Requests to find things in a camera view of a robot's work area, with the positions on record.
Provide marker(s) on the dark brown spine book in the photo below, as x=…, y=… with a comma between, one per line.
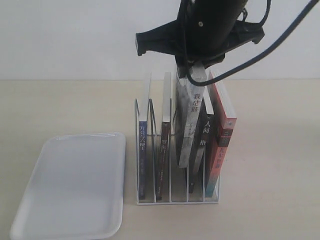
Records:
x=164, y=137

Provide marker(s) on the black spine book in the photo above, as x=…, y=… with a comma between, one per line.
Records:
x=201, y=138

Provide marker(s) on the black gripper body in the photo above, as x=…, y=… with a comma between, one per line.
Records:
x=200, y=39

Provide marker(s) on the white wire book rack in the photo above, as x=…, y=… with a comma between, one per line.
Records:
x=176, y=180

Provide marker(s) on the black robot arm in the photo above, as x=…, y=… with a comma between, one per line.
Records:
x=209, y=8

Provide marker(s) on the blue spine book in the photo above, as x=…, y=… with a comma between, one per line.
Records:
x=143, y=107

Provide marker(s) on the white plastic tray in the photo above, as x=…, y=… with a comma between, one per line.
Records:
x=75, y=191

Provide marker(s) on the grey white spine book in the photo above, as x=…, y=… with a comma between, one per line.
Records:
x=188, y=100

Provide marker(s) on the red spine book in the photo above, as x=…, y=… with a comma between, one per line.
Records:
x=225, y=118

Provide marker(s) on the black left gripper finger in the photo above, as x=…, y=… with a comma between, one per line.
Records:
x=182, y=69

